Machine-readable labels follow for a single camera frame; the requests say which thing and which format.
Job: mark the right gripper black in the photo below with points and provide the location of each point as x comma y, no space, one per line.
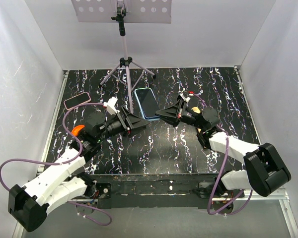
173,114

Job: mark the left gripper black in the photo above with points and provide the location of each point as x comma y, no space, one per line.
131,124

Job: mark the phone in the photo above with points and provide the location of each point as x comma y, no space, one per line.
77,100
147,103

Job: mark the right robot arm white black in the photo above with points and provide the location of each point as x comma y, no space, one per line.
264,171

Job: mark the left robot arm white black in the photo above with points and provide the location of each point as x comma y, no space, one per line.
31,203

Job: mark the cream toy microphone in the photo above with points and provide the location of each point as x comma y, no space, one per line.
195,110

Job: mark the orange curved piece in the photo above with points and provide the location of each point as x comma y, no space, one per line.
76,130

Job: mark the music stand with tripod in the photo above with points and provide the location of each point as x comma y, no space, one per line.
122,12

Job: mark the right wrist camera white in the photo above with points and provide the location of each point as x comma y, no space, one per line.
184,97

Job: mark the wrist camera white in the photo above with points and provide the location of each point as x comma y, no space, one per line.
184,97
111,105

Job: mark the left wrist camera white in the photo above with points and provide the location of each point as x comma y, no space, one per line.
111,105

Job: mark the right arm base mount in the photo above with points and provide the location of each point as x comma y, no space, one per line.
204,190

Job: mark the aluminium front rail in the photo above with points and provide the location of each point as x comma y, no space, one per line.
255,218

